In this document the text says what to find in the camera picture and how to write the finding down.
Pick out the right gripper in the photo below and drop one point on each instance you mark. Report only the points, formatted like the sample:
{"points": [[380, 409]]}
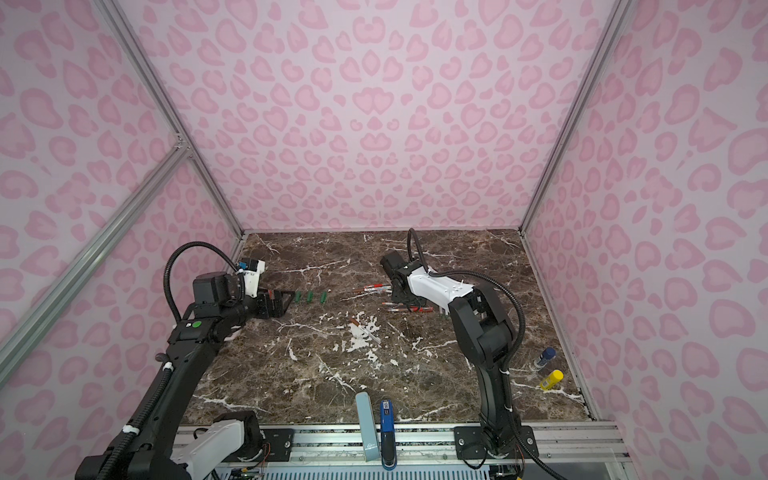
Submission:
{"points": [[395, 297]]}

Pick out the light blue box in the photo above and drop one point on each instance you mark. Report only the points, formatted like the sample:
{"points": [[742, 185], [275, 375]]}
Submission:
{"points": [[367, 426]]}

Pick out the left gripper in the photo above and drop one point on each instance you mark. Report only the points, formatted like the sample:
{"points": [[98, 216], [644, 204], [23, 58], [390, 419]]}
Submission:
{"points": [[278, 307]]}

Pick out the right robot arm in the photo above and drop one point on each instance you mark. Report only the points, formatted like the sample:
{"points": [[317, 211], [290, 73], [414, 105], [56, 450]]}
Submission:
{"points": [[488, 324]]}

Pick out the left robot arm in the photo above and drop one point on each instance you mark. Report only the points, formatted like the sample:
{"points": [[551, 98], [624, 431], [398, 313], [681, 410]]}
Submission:
{"points": [[144, 448]]}

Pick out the brown cap marker lower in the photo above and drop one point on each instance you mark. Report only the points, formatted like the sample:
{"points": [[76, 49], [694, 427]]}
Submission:
{"points": [[364, 331]]}

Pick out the blue cap marker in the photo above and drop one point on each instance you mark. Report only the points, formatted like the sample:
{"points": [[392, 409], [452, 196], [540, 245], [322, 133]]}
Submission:
{"points": [[546, 355]]}

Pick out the yellow cap marker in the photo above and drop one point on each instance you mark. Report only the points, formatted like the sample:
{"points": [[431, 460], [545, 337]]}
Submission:
{"points": [[551, 380]]}

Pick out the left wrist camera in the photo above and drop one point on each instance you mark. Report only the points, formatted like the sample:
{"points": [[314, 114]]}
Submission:
{"points": [[251, 271]]}

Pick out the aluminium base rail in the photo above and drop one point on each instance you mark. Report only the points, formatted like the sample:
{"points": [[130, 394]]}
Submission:
{"points": [[575, 450]]}

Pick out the blue black tool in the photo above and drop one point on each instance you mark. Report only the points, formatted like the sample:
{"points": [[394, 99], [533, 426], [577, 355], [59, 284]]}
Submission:
{"points": [[388, 444]]}

